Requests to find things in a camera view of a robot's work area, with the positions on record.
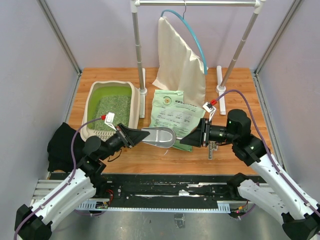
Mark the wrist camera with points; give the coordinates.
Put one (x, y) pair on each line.
(210, 108)
(109, 118)

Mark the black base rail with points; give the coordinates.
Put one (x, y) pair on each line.
(165, 193)

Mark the piano pattern bag clip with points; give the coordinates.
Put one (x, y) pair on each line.
(212, 147)

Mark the cream cloth bag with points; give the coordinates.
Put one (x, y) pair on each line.
(180, 69)

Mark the grey metal scoop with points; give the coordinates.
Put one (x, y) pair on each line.
(161, 137)

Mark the blue clothes hanger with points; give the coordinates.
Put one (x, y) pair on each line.
(181, 18)

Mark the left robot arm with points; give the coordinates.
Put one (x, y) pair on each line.
(37, 222)

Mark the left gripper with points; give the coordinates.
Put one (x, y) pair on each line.
(130, 136)

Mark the black cloth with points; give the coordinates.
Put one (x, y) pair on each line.
(59, 149)

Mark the cream green litter box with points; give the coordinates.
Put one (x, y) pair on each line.
(119, 97)

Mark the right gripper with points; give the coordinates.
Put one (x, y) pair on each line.
(200, 136)

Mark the green cat litter bag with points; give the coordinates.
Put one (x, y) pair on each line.
(170, 110)

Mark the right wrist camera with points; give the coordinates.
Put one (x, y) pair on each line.
(210, 108)

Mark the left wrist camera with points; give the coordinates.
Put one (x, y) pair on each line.
(109, 118)

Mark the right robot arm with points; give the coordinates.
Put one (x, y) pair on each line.
(292, 207)

